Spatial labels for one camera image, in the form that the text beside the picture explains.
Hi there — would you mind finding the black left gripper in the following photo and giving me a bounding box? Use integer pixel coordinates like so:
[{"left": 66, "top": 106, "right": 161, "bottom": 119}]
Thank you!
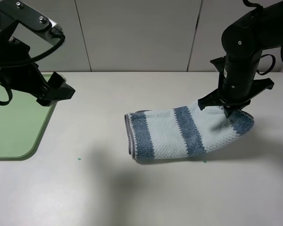
[{"left": 4, "top": 63, "right": 75, "bottom": 106}]

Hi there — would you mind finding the blue white striped towel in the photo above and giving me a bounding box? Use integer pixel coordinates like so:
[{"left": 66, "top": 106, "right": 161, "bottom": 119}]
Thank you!
[{"left": 125, "top": 102, "right": 254, "bottom": 160}]

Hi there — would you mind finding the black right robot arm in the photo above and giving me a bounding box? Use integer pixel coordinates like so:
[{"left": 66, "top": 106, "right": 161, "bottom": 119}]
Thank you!
[{"left": 198, "top": 0, "right": 283, "bottom": 117}]

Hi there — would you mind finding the light green plastic tray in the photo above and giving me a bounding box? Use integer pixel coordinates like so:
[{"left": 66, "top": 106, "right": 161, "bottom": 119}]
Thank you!
[{"left": 0, "top": 73, "right": 67, "bottom": 161}]

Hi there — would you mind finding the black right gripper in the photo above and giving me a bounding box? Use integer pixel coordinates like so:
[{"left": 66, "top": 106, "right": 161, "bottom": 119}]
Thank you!
[{"left": 198, "top": 78, "right": 274, "bottom": 118}]

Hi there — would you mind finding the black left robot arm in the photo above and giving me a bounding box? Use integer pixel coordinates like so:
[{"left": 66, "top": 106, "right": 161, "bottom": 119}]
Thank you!
[{"left": 0, "top": 11, "right": 75, "bottom": 106}]

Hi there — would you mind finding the black camera cable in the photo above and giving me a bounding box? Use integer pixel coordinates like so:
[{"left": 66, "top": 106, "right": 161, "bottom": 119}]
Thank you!
[
  {"left": 0, "top": 28, "right": 66, "bottom": 106},
  {"left": 242, "top": 0, "right": 283, "bottom": 77}
]

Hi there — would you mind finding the black right camera cable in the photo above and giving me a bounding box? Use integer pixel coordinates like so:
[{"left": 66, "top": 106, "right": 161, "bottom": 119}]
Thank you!
[{"left": 242, "top": 0, "right": 283, "bottom": 77}]

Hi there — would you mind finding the black left camera cable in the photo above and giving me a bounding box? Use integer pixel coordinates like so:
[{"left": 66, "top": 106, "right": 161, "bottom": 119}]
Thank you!
[{"left": 0, "top": 28, "right": 66, "bottom": 106}]

